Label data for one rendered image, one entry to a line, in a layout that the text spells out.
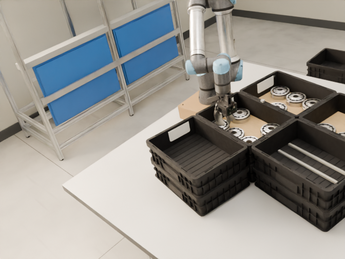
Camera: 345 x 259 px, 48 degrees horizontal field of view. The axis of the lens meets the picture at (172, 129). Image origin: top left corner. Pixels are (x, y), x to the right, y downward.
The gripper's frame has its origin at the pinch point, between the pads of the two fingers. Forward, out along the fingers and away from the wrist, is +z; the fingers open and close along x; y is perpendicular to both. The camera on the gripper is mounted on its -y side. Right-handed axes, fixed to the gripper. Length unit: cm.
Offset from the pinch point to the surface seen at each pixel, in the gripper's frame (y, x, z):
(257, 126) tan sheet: 12.7, 11.7, 1.6
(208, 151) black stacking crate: 9.7, -18.1, 2.7
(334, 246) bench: 77, -12, 16
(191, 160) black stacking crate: 9.1, -27.7, 3.1
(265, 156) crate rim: 41.0, -11.4, -7.3
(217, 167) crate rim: 31.5, -29.5, -6.4
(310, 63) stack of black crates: -42, 119, 21
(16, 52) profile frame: -166, -58, -18
